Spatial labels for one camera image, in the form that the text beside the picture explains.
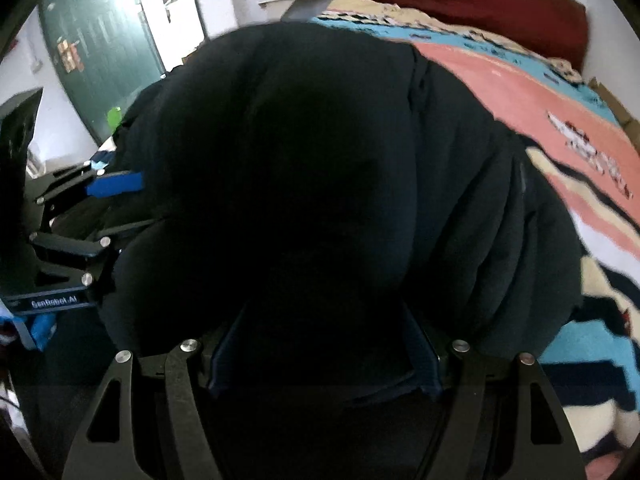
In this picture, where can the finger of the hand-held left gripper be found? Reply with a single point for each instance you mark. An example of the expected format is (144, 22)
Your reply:
(65, 247)
(116, 183)

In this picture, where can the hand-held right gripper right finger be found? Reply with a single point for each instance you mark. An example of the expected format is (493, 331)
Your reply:
(426, 360)

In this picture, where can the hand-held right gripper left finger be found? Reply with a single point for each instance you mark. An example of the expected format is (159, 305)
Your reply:
(222, 360)

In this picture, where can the black hooded puffer jacket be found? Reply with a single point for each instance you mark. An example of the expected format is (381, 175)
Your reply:
(320, 185)

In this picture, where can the blue cloth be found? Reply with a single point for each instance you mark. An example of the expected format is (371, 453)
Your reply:
(40, 332)

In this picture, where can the green panel door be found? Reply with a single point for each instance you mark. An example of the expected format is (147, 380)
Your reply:
(105, 40)

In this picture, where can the grey leaning panel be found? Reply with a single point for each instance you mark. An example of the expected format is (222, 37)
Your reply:
(302, 10)

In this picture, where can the cartoon cat printed bed blanket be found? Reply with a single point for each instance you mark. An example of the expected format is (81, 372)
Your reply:
(525, 90)

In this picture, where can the brown cardboard pieces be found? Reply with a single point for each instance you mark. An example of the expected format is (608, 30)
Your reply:
(617, 107)

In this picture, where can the dark red headboard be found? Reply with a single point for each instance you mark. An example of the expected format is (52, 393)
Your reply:
(465, 5)

